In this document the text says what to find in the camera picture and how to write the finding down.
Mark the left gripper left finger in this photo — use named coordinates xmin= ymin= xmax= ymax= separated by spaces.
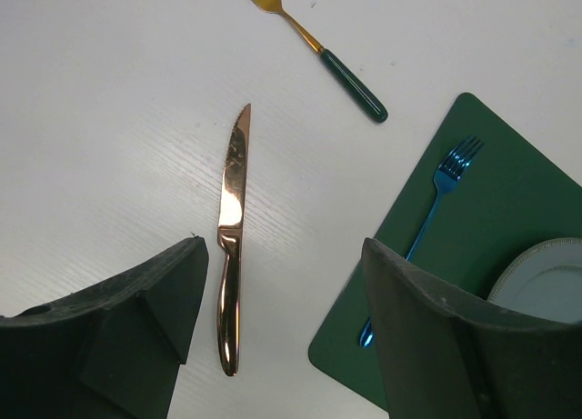
xmin=1 ymin=236 xmax=209 ymax=418

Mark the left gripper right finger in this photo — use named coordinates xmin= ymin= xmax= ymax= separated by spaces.
xmin=361 ymin=238 xmax=581 ymax=418

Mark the copper knife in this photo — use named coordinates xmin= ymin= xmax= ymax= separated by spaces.
xmin=216 ymin=104 xmax=251 ymax=377

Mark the gold fork green handle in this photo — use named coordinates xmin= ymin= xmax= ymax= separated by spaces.
xmin=252 ymin=0 xmax=388 ymax=124

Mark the blue plastic spoon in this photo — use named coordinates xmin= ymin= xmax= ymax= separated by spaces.
xmin=358 ymin=135 xmax=484 ymax=350

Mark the teal round plate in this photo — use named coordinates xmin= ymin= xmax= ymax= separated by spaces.
xmin=487 ymin=237 xmax=581 ymax=324

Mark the dark green placemat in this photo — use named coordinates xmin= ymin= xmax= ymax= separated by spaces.
xmin=307 ymin=91 xmax=582 ymax=413

